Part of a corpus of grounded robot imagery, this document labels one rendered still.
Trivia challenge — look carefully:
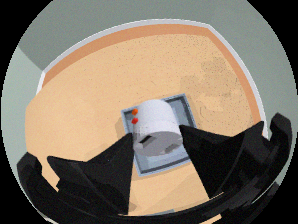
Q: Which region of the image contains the grey square tray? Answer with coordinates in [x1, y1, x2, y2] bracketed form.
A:
[120, 92, 198, 177]

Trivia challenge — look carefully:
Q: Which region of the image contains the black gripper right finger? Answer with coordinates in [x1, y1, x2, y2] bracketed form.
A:
[178, 120, 265, 200]

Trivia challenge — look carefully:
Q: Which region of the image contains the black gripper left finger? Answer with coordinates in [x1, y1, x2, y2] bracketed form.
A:
[47, 133, 134, 216]

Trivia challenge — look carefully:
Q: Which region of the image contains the white cylinder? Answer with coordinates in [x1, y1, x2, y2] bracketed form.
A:
[132, 99, 184, 156]

